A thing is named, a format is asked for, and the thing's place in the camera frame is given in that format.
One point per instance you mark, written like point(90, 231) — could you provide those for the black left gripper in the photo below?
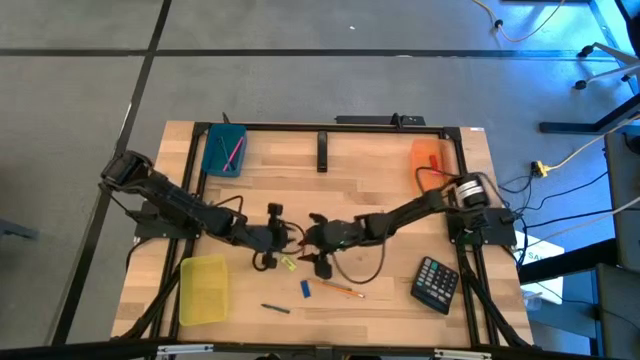
point(265, 239)

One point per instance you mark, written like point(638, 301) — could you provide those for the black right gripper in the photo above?
point(335, 235)

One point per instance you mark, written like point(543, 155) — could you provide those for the yellow eraser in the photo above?
point(288, 263)

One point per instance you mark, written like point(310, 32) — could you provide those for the blue eraser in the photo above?
point(305, 289)

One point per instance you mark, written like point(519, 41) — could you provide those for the orange pencil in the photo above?
point(350, 293)

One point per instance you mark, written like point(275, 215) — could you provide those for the dark blue pen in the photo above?
point(275, 308)

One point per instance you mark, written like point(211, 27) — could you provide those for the pink pencil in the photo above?
point(233, 154)

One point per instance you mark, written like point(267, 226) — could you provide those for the thin dark pencil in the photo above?
point(223, 152)

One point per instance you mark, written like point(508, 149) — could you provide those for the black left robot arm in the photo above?
point(170, 197)

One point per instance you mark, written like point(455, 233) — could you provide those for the yellow plastic bin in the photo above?
point(202, 290)

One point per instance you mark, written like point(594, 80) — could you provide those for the blue plastic bin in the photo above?
point(212, 167)

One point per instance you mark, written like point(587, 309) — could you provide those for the black calculator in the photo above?
point(435, 285)

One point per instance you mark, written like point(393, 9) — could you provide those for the black flat bar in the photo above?
point(370, 120)

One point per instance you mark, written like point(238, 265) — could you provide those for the orange plastic bin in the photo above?
point(422, 155)

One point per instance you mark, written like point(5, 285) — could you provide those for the silver aluminium bar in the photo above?
point(462, 355)
point(185, 349)

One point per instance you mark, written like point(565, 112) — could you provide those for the white paper sheet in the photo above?
point(537, 256)

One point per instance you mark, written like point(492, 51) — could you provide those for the yellow power plug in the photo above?
point(540, 168)

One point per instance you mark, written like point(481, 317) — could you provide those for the black rig beam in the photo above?
point(75, 354)

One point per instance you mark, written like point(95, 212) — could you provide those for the black desk foot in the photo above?
point(565, 127)

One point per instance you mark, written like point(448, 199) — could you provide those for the blue-grey floor object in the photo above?
point(12, 229)

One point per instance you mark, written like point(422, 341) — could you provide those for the grey cabinet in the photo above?
point(625, 165)

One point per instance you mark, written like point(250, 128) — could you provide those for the white chair base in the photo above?
point(615, 52)

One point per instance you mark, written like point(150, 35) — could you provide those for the short black metal bracket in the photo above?
point(322, 152)

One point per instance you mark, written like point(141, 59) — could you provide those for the black metal table frame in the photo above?
point(360, 127)

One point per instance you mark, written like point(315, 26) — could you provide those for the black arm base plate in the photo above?
point(150, 230)
point(495, 225)

